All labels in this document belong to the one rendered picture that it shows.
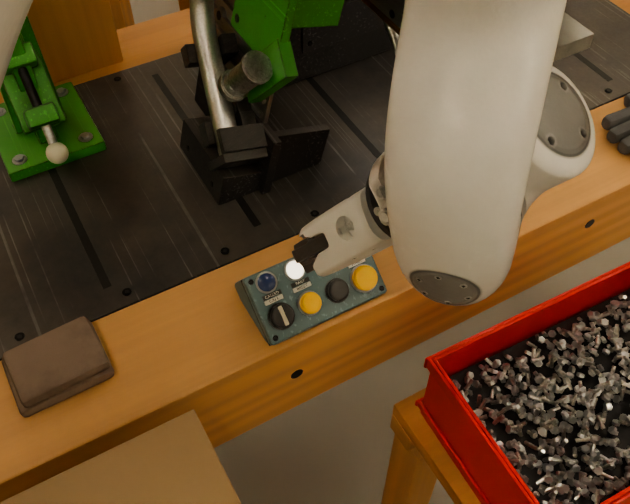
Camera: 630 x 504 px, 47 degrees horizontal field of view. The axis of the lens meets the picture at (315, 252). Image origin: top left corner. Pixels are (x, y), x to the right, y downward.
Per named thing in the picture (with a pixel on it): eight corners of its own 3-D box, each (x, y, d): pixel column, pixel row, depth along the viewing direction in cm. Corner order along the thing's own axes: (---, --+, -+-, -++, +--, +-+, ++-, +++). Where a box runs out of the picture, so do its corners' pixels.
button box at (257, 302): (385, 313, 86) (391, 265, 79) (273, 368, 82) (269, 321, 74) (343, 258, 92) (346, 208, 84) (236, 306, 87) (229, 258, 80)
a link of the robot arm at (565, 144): (455, 265, 56) (480, 173, 60) (592, 208, 45) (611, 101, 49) (369, 209, 53) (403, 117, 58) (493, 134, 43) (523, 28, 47)
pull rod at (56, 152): (74, 163, 93) (62, 129, 89) (52, 171, 92) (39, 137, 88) (61, 138, 96) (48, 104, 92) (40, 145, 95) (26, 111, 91)
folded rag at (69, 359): (24, 421, 74) (14, 408, 71) (2, 362, 78) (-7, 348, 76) (117, 377, 77) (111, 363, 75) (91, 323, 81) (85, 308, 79)
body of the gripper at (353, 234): (389, 257, 56) (317, 292, 65) (473, 218, 62) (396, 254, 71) (347, 170, 56) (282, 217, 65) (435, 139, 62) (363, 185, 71)
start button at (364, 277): (379, 285, 82) (383, 284, 81) (357, 295, 81) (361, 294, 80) (369, 261, 82) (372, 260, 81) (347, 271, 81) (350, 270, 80)
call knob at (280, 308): (296, 322, 79) (299, 321, 78) (275, 332, 78) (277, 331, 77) (286, 300, 79) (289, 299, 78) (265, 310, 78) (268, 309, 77)
